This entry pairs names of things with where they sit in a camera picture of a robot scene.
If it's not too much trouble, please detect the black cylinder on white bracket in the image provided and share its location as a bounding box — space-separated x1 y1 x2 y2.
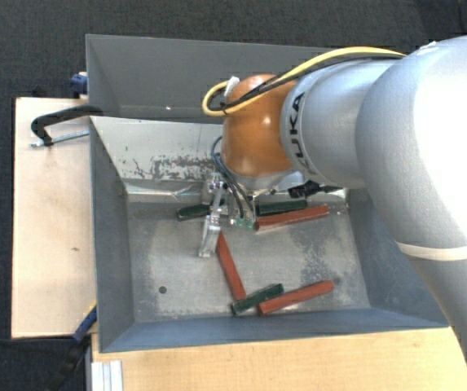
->
286 179 342 200

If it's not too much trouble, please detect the grey metal bin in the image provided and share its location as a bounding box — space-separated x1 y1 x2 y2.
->
85 33 450 354

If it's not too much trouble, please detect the red-brown flat block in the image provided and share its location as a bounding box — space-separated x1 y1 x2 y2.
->
253 204 331 233
256 279 336 317
214 231 248 302

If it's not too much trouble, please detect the dark green flat block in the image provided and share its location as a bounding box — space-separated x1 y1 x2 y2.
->
229 283 285 317
254 199 310 217
175 203 213 222

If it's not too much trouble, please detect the pale wood flat board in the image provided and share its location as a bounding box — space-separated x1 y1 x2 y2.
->
11 97 98 340

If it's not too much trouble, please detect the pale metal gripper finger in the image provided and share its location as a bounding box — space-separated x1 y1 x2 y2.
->
209 215 222 257
198 215 213 259

